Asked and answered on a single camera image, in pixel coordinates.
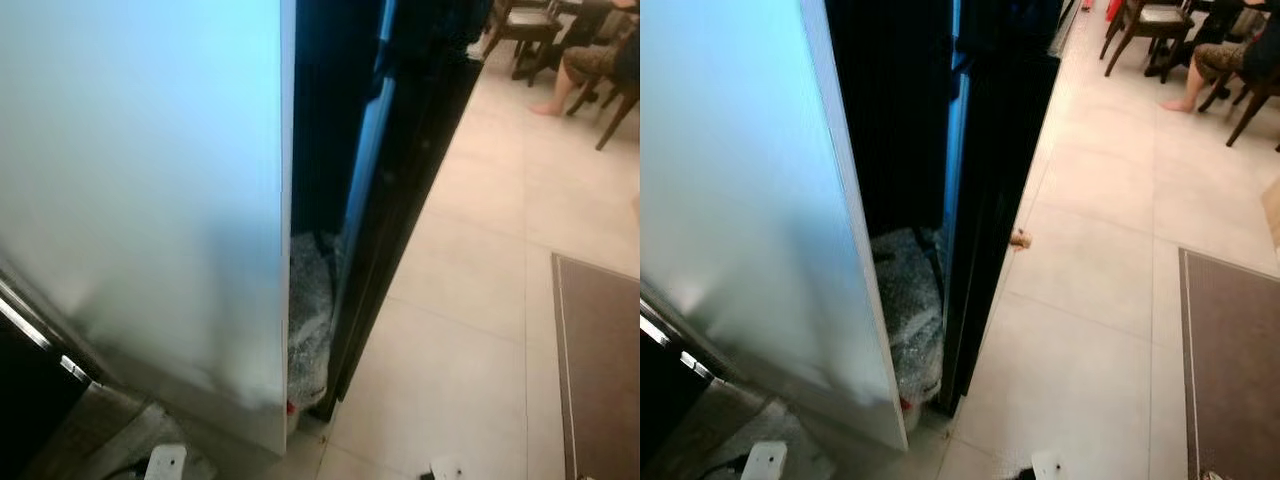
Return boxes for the silver and black fridge body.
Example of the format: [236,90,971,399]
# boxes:
[0,250,217,480]
[640,285,833,480]

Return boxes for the dark wooden chair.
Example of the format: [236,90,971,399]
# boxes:
[1197,60,1280,153]
[566,55,641,152]

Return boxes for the bordered rectangular floor mat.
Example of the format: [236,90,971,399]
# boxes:
[1177,247,1280,480]
[551,252,641,480]

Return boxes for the seated barefoot person patterned shorts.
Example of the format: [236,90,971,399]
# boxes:
[529,25,641,118]
[1159,8,1280,114]

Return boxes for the seated person in black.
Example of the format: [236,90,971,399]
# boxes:
[558,0,641,51]
[1144,0,1273,80]

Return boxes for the wooden chair with grey cushion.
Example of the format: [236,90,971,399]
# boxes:
[483,0,564,83]
[1099,0,1197,80]

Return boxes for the bubble wrap sheet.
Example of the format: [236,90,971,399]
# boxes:
[287,231,338,411]
[871,227,944,406]

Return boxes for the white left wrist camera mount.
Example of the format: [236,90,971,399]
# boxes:
[144,444,189,480]
[741,441,789,480]

